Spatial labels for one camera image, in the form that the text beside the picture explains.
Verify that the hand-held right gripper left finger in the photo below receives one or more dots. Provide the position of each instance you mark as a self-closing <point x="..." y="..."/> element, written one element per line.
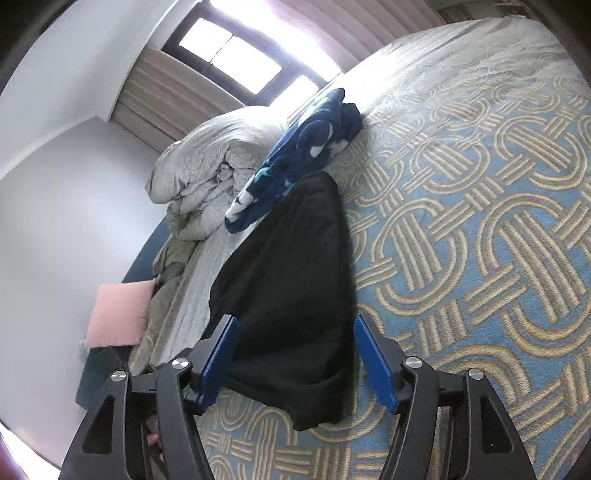
<point x="217" y="360"/>

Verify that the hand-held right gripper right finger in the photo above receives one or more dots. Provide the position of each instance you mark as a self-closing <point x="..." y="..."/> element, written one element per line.
<point x="376" y="364"/>

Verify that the black pants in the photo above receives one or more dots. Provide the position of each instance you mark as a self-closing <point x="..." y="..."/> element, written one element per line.
<point x="295" y="277"/>

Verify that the olive green cloth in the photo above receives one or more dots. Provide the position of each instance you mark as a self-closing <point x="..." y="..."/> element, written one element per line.
<point x="168" y="265"/>

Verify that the pink pillow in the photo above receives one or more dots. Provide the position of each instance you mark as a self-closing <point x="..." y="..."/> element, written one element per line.
<point x="120" y="314"/>

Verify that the blue tan patterned bedspread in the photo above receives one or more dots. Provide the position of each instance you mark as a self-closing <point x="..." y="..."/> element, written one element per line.
<point x="461" y="230"/>

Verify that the grey crumpled comforter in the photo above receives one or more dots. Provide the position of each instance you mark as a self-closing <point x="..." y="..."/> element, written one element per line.
<point x="207" y="161"/>

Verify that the navy blue fleece blanket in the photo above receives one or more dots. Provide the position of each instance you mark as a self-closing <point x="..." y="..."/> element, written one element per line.
<point x="314" y="134"/>

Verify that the beige pleated curtain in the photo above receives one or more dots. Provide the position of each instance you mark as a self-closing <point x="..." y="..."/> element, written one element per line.
<point x="360" y="32"/>
<point x="171" y="97"/>

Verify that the dark framed window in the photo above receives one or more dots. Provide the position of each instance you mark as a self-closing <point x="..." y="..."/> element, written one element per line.
<point x="240" y="55"/>

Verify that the dark teal bed frame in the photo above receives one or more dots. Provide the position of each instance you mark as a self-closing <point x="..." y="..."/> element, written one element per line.
<point x="97" y="374"/>

